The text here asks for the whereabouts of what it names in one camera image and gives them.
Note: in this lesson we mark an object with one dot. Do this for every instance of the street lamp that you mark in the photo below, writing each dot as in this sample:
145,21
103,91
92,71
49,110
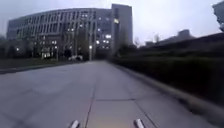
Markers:
90,53

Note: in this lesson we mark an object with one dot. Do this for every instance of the grey concrete slab road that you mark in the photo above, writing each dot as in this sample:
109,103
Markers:
93,96

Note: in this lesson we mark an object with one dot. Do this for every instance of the low grey building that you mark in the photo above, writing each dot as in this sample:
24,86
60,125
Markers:
186,38

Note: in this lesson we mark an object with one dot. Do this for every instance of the grey concrete kerb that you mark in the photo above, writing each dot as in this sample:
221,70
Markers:
26,68
173,93

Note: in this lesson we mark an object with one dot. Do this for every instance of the dark trimmed hedge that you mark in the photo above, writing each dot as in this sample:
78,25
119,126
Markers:
180,73

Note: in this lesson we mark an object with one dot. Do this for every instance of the robot's own part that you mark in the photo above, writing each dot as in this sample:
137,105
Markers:
74,124
139,123

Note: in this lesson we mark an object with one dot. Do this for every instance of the grass strip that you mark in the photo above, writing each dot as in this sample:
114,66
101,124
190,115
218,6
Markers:
23,63

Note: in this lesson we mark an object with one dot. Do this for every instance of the white car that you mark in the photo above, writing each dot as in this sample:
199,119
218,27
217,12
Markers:
76,58

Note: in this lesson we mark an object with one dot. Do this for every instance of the large curved building with tower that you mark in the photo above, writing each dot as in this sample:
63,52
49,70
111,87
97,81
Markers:
66,33

